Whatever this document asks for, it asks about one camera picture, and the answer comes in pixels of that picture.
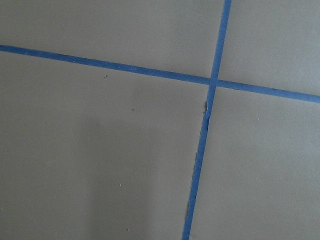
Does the brown paper table cover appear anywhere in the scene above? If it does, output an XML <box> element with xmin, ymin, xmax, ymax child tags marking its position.
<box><xmin>0</xmin><ymin>0</ymin><xmax>320</xmax><ymax>240</ymax></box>

